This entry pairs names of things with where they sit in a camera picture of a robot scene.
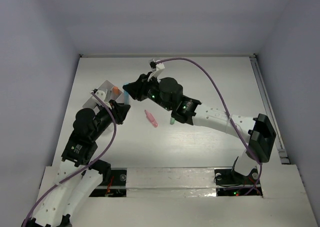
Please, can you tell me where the pink highlighter marker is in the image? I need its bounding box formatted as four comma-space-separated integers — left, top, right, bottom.
144, 110, 158, 128

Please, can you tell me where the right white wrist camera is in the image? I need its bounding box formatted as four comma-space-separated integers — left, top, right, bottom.
147, 58, 165, 82

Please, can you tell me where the orange eraser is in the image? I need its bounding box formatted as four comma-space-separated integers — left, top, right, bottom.
112, 86, 119, 95

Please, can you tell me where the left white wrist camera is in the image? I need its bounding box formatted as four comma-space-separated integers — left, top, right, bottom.
91, 89, 111, 108

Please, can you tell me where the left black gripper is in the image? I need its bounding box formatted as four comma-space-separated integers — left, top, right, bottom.
91, 98, 130, 139

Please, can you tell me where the light blue highlighter marker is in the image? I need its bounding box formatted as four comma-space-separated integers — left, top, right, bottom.
123, 91, 130, 105

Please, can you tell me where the white compartment organizer box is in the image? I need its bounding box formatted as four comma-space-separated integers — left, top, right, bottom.
82, 80, 124, 112

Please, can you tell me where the purple cable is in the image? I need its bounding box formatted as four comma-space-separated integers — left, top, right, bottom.
21, 91, 118, 227
157, 57, 263, 197

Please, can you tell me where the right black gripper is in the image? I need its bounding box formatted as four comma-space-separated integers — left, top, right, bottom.
123, 72, 173, 112

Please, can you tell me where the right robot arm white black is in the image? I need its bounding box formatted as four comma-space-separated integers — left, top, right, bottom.
123, 73, 276, 183

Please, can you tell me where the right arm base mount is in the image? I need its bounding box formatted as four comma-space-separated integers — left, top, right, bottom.
213, 166, 263, 197

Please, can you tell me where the aluminium rail right edge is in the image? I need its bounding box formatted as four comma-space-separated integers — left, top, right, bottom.
249, 54, 291, 165

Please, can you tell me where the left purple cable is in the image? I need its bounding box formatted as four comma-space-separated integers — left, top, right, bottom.
21, 91, 118, 227

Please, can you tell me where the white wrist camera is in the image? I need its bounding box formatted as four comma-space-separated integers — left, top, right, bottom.
91, 89, 111, 108
147, 58, 165, 82

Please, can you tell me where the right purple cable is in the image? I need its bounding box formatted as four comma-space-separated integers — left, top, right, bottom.
157, 57, 263, 197

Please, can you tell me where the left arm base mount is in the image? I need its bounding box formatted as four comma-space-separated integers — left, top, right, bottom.
88, 159, 127, 198

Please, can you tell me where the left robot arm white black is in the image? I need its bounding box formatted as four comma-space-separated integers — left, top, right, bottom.
22, 100, 131, 227

